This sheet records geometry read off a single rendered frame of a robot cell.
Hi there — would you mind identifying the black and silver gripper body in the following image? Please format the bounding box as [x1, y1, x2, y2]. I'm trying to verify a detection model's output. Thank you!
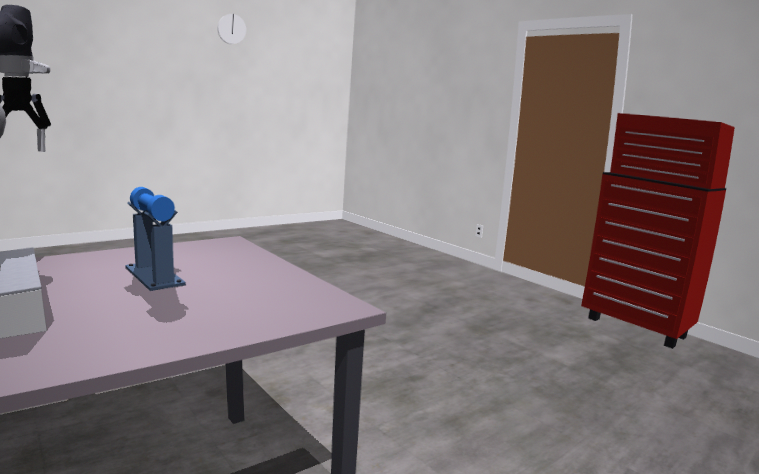
[2, 77, 32, 111]

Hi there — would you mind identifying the blue dumbbell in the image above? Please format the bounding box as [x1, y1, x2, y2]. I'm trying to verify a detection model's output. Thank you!
[130, 187, 175, 221]

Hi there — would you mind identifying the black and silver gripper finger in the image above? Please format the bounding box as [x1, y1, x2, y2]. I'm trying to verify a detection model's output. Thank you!
[22, 94, 51, 152]
[0, 95, 19, 117]

